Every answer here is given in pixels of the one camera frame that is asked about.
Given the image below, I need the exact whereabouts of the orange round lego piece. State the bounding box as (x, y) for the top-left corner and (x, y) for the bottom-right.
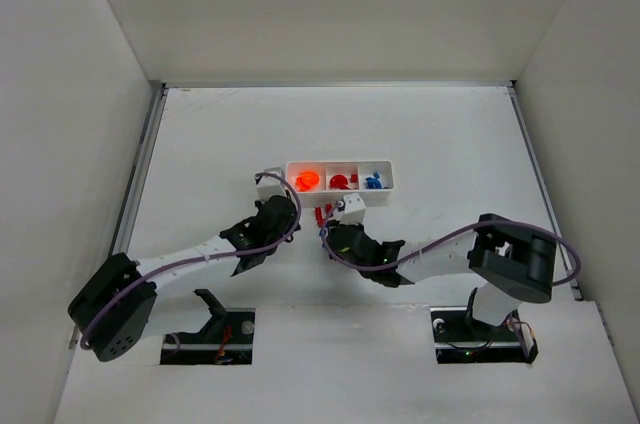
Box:
(295, 171), (320, 192)

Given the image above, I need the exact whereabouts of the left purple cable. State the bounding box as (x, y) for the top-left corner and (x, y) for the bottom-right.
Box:
(79, 171), (303, 350)

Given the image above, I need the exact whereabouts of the red round lego piece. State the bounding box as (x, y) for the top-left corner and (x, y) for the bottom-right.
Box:
(329, 174), (350, 190)

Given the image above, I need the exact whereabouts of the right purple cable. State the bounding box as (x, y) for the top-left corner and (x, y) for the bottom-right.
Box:
(319, 201), (582, 288)

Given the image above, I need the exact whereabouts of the white three-compartment tray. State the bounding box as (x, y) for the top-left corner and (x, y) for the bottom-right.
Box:
(285, 160), (395, 208)

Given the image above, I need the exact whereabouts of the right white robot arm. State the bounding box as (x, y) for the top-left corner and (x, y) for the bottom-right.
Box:
(320, 214), (557, 326)

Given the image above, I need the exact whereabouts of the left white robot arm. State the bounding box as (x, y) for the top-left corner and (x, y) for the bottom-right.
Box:
(68, 196), (300, 362)

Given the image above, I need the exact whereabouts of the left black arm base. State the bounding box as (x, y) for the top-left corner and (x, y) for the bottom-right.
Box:
(159, 289), (256, 366)

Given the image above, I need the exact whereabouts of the blue arch lego piece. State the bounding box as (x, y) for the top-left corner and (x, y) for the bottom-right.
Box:
(365, 172), (384, 190)

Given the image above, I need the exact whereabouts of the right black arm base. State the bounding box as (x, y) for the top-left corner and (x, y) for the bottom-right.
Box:
(430, 288), (539, 365)

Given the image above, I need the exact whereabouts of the purple cable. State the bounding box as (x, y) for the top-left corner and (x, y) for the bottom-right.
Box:
(319, 201), (582, 288)
(79, 171), (303, 350)

